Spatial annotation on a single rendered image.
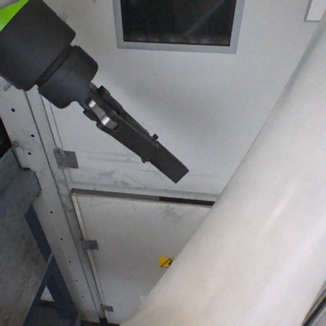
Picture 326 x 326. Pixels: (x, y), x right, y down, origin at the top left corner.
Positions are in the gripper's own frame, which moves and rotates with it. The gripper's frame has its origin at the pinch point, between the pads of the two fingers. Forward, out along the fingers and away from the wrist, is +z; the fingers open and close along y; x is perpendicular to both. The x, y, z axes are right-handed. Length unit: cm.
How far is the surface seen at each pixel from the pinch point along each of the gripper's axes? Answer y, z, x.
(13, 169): -26.7, -11.1, -27.7
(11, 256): -18.5, -0.6, -41.4
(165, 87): -9.0, -5.2, 8.0
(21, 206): -21.3, -5.7, -31.3
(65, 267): -39, 23, -53
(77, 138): -18.4, -7.7, -10.8
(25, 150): -26.6, -12.1, -22.4
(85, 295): -43, 39, -62
